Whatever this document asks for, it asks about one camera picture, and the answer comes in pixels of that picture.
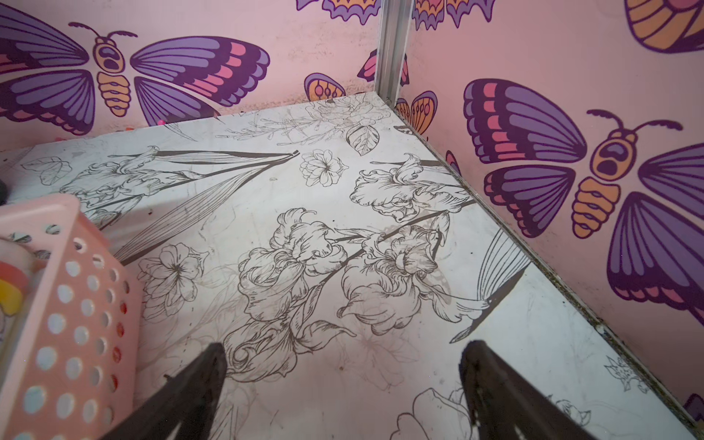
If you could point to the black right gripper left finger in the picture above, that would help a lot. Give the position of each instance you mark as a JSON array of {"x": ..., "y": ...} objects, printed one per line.
[{"x": 185, "y": 407}]

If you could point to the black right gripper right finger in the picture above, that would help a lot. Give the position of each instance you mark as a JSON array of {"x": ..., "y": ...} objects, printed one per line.
[{"x": 504, "y": 405}]

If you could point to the pink perforated plastic basket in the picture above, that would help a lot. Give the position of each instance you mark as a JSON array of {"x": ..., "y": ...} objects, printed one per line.
[{"x": 72, "y": 373}]

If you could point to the yellow wrap roll front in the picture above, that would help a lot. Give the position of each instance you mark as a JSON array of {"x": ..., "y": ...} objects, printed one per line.
[{"x": 17, "y": 269}]

